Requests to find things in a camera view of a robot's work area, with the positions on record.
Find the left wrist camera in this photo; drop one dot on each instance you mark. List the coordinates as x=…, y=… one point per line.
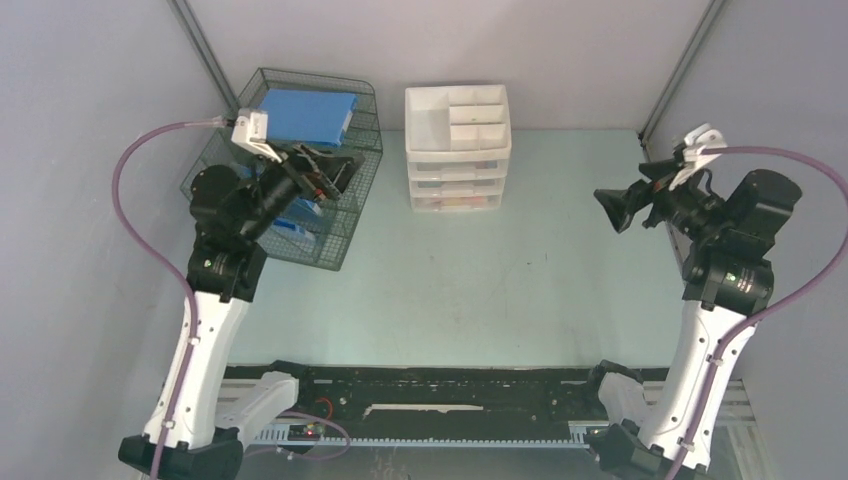
x=250, y=133

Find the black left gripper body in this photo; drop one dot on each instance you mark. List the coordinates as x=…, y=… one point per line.
x=313, y=183

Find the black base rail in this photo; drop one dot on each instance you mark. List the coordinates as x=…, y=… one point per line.
x=442, y=407

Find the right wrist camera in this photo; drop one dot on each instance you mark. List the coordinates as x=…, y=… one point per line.
x=694, y=153

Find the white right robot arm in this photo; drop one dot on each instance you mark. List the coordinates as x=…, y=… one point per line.
x=727, y=279

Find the white plastic drawer organizer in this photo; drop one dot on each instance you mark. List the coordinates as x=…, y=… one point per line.
x=458, y=145

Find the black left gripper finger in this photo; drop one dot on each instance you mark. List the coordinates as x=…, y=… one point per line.
x=337, y=172
x=304, y=155

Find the green wire mesh rack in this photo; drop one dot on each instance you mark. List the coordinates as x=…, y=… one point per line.
x=316, y=229

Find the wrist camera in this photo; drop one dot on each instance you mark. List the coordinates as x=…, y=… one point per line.
x=250, y=133
x=694, y=153

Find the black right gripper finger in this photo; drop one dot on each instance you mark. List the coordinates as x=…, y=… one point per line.
x=660, y=171
x=621, y=206

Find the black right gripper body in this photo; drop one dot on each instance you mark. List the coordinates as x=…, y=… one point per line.
x=686, y=207

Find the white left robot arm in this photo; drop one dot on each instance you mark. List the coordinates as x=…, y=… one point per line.
x=187, y=437

